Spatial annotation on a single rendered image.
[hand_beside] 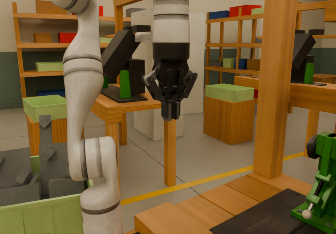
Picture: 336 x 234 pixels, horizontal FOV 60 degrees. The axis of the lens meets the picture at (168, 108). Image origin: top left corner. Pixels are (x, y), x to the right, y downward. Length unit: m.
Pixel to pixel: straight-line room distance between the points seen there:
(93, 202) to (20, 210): 0.39
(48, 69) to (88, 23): 5.98
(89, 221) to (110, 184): 0.10
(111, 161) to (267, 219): 0.57
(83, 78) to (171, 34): 0.24
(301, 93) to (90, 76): 0.86
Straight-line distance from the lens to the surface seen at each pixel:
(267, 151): 1.30
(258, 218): 1.02
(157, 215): 0.99
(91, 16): 0.79
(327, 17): 1.00
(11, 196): 1.23
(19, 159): 1.27
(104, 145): 0.65
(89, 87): 0.68
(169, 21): 0.57
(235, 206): 1.11
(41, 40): 6.74
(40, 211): 1.04
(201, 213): 1.05
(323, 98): 1.24
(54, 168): 1.27
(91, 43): 0.73
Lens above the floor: 1.44
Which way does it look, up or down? 13 degrees down
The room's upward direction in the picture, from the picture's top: straight up
